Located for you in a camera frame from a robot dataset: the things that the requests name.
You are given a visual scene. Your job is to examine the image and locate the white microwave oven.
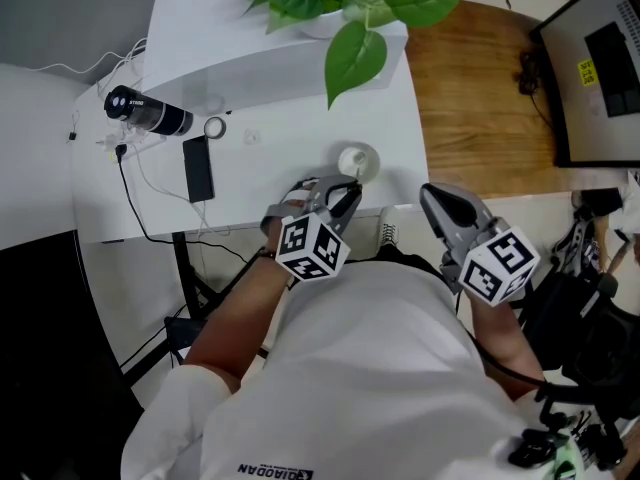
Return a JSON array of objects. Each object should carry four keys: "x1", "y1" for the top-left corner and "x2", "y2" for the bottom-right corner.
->
[{"x1": 141, "y1": 0, "x2": 409, "y2": 117}]

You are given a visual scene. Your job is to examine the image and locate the person's right forearm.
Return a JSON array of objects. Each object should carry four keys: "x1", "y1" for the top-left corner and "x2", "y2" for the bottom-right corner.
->
[{"x1": 467, "y1": 295, "x2": 547, "y2": 400}]

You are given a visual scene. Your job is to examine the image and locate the grey cabinet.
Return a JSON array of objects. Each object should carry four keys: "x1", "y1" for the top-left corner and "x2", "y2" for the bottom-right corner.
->
[{"x1": 0, "y1": 0, "x2": 169, "y2": 69}]

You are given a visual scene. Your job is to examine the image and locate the black office chair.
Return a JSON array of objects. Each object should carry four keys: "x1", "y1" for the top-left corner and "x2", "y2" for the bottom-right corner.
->
[{"x1": 519, "y1": 267, "x2": 640, "y2": 442}]

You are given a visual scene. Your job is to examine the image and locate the white power strip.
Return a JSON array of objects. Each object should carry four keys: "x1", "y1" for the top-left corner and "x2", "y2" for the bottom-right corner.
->
[{"x1": 96, "y1": 132, "x2": 169, "y2": 158}]

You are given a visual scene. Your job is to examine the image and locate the person's white shirt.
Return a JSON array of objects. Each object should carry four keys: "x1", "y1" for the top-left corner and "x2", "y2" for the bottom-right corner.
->
[{"x1": 119, "y1": 260, "x2": 592, "y2": 480}]

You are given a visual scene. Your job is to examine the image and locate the white mug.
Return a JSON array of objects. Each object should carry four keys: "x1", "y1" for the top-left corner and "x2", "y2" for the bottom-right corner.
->
[{"x1": 337, "y1": 141, "x2": 381, "y2": 185}]

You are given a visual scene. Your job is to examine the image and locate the black clip-on device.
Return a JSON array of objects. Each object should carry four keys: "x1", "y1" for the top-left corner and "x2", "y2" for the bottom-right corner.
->
[{"x1": 507, "y1": 382, "x2": 626, "y2": 470}]

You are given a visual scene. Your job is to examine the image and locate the black power cable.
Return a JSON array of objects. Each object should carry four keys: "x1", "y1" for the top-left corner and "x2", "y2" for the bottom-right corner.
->
[{"x1": 114, "y1": 143, "x2": 267, "y2": 265}]

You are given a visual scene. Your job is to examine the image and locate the person's right white shoe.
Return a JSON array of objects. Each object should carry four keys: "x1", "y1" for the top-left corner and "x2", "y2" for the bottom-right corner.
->
[{"x1": 378, "y1": 206, "x2": 404, "y2": 247}]

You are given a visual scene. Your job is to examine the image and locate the person's left forearm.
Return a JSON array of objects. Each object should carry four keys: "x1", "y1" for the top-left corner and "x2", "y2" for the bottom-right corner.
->
[{"x1": 182, "y1": 251, "x2": 292, "y2": 395}]

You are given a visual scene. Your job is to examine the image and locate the black blender bottle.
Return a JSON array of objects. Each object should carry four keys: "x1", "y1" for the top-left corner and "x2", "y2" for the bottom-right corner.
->
[{"x1": 103, "y1": 84, "x2": 195, "y2": 138}]

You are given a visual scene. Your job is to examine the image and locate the grey backed monitor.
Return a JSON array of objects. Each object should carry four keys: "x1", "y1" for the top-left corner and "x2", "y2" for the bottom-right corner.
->
[{"x1": 529, "y1": 0, "x2": 640, "y2": 169}]

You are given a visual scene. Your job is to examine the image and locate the white charging cable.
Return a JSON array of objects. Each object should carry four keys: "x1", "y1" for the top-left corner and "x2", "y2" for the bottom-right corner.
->
[{"x1": 127, "y1": 152, "x2": 232, "y2": 239}]

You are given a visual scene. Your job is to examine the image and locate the person's left hand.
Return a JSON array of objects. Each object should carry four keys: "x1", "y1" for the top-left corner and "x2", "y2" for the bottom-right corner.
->
[{"x1": 259, "y1": 177, "x2": 321, "y2": 257}]

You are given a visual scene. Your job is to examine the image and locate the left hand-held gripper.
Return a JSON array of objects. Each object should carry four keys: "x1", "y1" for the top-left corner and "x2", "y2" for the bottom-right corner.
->
[{"x1": 273, "y1": 173, "x2": 365, "y2": 283}]

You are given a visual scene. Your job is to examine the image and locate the black cable bundle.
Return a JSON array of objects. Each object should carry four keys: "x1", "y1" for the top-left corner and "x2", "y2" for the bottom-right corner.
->
[{"x1": 517, "y1": 47, "x2": 557, "y2": 130}]

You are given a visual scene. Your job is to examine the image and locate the thin white wall cable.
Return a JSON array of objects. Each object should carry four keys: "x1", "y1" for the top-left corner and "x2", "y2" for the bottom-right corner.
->
[{"x1": 24, "y1": 37, "x2": 149, "y2": 77}]

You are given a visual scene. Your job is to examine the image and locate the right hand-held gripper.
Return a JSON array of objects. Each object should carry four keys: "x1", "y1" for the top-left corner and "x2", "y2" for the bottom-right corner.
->
[{"x1": 418, "y1": 181, "x2": 542, "y2": 309}]

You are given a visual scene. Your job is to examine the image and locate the green potted plant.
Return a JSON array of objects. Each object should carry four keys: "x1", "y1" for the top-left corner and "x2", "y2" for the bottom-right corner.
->
[{"x1": 204, "y1": 0, "x2": 477, "y2": 112}]

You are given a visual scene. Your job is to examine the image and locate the black floor box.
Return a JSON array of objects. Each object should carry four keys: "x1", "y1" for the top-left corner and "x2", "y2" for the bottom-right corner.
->
[{"x1": 164, "y1": 316, "x2": 209, "y2": 369}]

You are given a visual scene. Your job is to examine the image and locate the black metal stand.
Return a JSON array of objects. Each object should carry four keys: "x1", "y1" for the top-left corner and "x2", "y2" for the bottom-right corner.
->
[{"x1": 119, "y1": 230, "x2": 272, "y2": 390}]

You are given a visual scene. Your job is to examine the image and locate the black smartphone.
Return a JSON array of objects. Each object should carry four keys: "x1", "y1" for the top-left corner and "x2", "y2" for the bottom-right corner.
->
[{"x1": 181, "y1": 136, "x2": 216, "y2": 204}]

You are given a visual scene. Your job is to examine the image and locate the large black screen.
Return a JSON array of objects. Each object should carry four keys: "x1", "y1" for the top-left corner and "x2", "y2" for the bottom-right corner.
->
[{"x1": 0, "y1": 227, "x2": 146, "y2": 480}]

